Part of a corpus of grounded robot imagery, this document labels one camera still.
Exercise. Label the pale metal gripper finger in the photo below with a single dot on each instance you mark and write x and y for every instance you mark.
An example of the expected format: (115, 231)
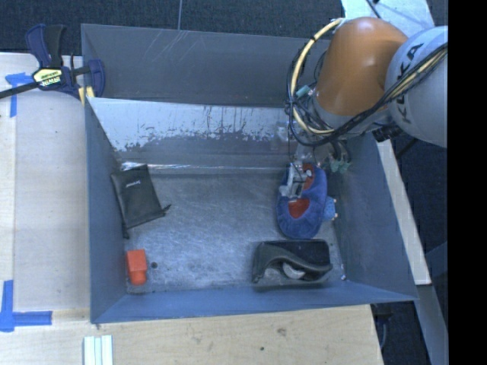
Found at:
(307, 175)
(292, 183)

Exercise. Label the blue and red plush toy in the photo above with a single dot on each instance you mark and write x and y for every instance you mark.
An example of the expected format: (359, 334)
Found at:
(308, 215)

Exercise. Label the grey metal bin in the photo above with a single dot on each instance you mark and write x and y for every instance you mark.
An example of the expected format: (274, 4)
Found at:
(213, 219)

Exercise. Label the black fabric pouch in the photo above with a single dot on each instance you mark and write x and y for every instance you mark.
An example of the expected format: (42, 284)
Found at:
(137, 200)

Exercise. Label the orange-red block with peg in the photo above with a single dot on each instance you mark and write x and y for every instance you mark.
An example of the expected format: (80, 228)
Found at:
(136, 265)

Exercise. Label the black cylinder on white bracket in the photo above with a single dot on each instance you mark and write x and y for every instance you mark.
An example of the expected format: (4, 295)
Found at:
(383, 133)

